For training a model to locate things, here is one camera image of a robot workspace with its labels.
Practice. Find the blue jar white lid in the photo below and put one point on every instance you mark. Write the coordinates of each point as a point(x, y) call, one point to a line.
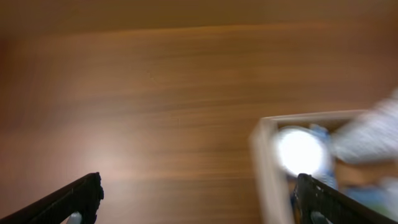
point(302, 150)

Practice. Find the white cardboard box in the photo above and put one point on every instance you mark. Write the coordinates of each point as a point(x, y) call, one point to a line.
point(272, 184)

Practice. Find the white cream tube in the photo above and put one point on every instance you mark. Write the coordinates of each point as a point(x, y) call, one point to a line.
point(370, 136)

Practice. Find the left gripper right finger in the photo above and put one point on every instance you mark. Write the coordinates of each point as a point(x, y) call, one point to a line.
point(315, 202)

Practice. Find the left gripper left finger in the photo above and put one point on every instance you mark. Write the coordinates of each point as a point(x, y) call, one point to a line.
point(82, 196)

